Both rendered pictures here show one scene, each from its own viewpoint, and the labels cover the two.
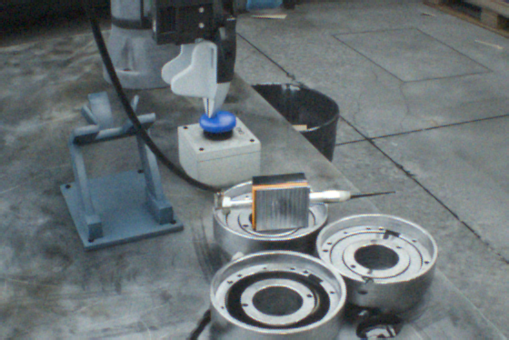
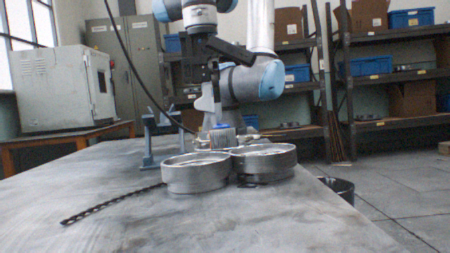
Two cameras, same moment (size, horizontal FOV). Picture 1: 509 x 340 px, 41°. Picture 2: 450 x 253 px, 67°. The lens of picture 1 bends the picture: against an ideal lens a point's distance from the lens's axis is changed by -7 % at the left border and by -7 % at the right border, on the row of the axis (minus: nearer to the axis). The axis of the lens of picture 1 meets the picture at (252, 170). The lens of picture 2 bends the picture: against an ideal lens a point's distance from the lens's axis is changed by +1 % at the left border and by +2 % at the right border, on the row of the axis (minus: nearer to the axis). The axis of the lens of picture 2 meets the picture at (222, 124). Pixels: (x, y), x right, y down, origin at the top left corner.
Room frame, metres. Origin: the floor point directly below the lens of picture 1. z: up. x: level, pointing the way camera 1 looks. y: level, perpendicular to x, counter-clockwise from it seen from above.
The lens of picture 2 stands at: (-0.01, -0.24, 0.93)
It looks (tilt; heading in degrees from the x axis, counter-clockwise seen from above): 5 degrees down; 21
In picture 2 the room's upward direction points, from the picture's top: 6 degrees counter-clockwise
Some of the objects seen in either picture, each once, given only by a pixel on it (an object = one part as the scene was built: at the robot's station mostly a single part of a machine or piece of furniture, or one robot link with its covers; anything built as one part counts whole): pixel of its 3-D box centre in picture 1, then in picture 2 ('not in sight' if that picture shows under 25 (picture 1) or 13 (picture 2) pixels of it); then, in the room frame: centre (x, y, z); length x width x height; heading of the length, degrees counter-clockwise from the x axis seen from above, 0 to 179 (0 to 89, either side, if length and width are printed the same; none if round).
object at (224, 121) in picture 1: (218, 135); (221, 134); (0.70, 0.04, 0.84); 0.04 x 0.04 x 0.05
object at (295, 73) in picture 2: not in sight; (284, 75); (4.24, 0.50, 1.11); 0.52 x 0.38 x 0.22; 112
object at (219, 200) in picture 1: (306, 197); (238, 138); (0.56, -0.05, 0.85); 0.17 x 0.02 x 0.04; 99
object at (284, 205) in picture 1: (280, 205); (223, 140); (0.55, -0.02, 0.85); 0.05 x 0.02 x 0.04; 99
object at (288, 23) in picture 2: not in sight; (280, 27); (4.21, 0.51, 1.70); 0.56 x 0.36 x 0.39; 107
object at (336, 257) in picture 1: (375, 265); not in sight; (0.50, -0.11, 0.82); 0.08 x 0.08 x 0.02
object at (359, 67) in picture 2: not in sight; (363, 67); (4.60, -0.41, 1.11); 0.52 x 0.38 x 0.22; 112
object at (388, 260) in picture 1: (375, 265); (262, 161); (0.50, -0.11, 0.82); 0.10 x 0.10 x 0.04
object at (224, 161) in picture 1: (216, 149); not in sight; (0.71, 0.04, 0.82); 0.08 x 0.07 x 0.05; 22
